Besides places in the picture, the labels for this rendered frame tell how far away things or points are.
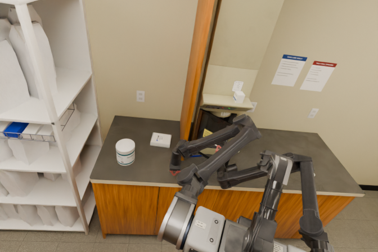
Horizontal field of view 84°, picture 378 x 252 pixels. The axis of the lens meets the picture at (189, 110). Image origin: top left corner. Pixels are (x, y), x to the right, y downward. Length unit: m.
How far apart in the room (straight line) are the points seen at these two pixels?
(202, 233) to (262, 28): 1.04
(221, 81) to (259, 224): 0.90
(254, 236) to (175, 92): 1.42
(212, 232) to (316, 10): 1.63
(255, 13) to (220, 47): 0.25
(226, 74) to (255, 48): 0.22
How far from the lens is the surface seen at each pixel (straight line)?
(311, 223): 0.98
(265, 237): 0.72
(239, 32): 1.27
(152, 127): 1.92
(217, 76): 1.34
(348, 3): 2.02
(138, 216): 1.99
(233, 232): 0.78
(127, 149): 1.53
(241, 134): 0.96
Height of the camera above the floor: 2.20
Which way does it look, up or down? 35 degrees down
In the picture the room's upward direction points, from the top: 10 degrees clockwise
